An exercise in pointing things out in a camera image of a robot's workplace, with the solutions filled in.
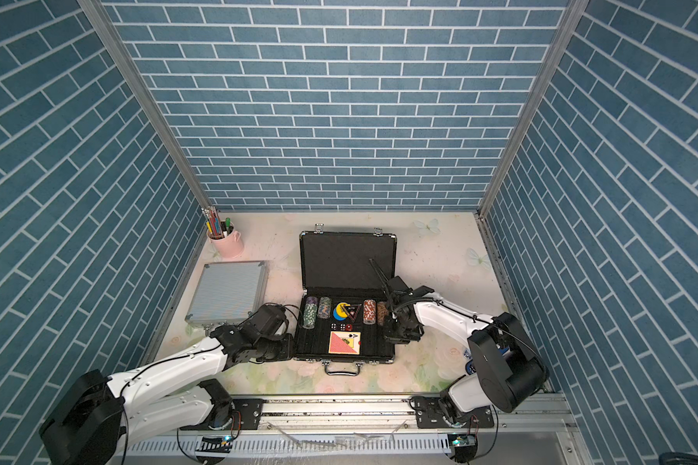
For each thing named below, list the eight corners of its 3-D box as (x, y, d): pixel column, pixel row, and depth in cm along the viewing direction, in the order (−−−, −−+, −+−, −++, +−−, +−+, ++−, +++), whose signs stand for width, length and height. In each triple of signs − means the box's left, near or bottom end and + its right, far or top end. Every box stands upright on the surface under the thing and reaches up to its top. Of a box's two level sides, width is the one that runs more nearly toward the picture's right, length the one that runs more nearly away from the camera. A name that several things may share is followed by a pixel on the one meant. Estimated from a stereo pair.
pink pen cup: (217, 258, 108) (204, 237, 99) (224, 242, 113) (212, 221, 104) (241, 258, 108) (230, 237, 99) (247, 242, 113) (237, 221, 104)
